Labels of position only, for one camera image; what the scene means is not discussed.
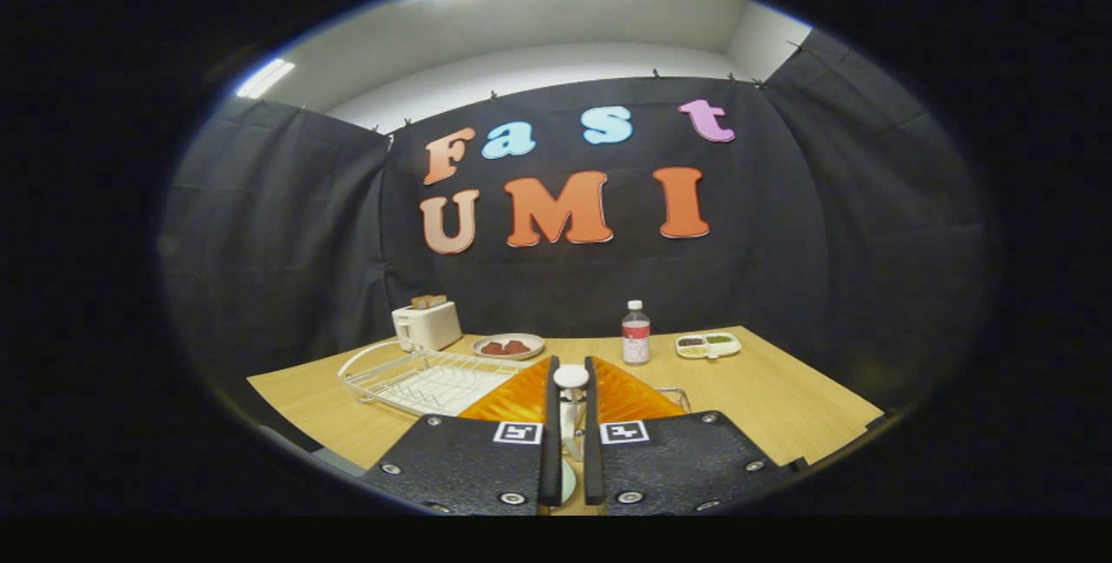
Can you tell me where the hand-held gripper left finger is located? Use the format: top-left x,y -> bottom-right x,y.
361,356 -> 563,516

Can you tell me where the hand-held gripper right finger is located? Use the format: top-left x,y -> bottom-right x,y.
584,356 -> 804,516

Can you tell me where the white spoon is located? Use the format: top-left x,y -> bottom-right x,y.
553,364 -> 592,462

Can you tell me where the white wire dish rack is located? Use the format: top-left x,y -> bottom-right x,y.
337,339 -> 539,418

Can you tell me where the beige plate with meat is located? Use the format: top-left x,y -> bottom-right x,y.
472,333 -> 546,361

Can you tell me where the clear red-label water bottle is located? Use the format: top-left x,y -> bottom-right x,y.
621,300 -> 652,366

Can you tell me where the white divided bean tray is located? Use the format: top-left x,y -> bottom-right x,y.
675,332 -> 742,361

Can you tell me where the white toaster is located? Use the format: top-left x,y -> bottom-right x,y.
391,301 -> 463,353

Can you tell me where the black backdrop cloth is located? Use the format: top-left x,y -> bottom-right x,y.
161,24 -> 1000,425

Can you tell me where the striped ceiling light panel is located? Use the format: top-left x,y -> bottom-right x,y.
236,59 -> 296,100

